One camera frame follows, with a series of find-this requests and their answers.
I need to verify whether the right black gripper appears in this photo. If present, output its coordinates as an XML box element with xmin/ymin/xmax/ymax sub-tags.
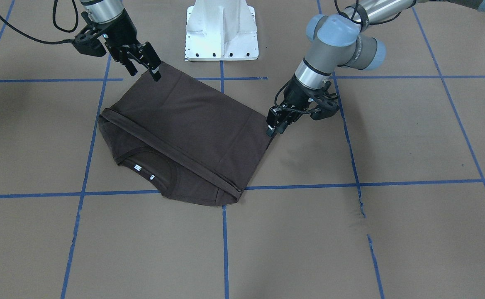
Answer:
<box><xmin>101</xmin><ymin>12</ymin><xmax>161</xmax><ymax>82</ymax></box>

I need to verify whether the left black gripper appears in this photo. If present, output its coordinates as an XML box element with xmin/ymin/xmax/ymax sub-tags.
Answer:
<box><xmin>266</xmin><ymin>75</ymin><xmax>317</xmax><ymax>137</ymax></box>

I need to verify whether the dark brown t-shirt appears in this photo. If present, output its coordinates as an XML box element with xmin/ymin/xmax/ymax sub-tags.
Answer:
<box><xmin>98</xmin><ymin>62</ymin><xmax>272</xmax><ymax>206</ymax></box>

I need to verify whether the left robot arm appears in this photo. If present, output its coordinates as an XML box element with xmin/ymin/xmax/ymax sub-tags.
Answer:
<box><xmin>267</xmin><ymin>0</ymin><xmax>419</xmax><ymax>137</ymax></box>

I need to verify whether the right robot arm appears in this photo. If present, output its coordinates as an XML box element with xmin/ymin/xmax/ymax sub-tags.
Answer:
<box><xmin>72</xmin><ymin>0</ymin><xmax>161</xmax><ymax>81</ymax></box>

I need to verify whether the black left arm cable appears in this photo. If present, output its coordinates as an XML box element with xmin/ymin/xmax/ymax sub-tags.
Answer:
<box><xmin>274</xmin><ymin>81</ymin><xmax>334</xmax><ymax>116</ymax></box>

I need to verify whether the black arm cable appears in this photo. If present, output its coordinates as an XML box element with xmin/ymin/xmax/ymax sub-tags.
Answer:
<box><xmin>0</xmin><ymin>0</ymin><xmax>81</xmax><ymax>45</ymax></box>
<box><xmin>274</xmin><ymin>81</ymin><xmax>334</xmax><ymax>116</ymax></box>

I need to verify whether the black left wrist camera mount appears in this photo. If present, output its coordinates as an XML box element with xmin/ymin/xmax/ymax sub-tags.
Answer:
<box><xmin>310</xmin><ymin>80</ymin><xmax>340</xmax><ymax>120</ymax></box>

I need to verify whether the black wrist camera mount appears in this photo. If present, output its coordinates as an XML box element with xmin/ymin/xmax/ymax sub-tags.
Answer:
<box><xmin>310</xmin><ymin>80</ymin><xmax>340</xmax><ymax>120</ymax></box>
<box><xmin>72</xmin><ymin>25</ymin><xmax>107</xmax><ymax>57</ymax></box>

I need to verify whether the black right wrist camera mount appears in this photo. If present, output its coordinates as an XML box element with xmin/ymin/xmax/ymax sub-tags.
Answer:
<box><xmin>72</xmin><ymin>25</ymin><xmax>107</xmax><ymax>57</ymax></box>

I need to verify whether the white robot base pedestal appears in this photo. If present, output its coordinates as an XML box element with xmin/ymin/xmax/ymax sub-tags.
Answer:
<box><xmin>184</xmin><ymin>0</ymin><xmax>259</xmax><ymax>62</ymax></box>

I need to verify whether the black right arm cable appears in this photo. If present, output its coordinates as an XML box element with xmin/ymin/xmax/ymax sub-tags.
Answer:
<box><xmin>0</xmin><ymin>0</ymin><xmax>81</xmax><ymax>45</ymax></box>

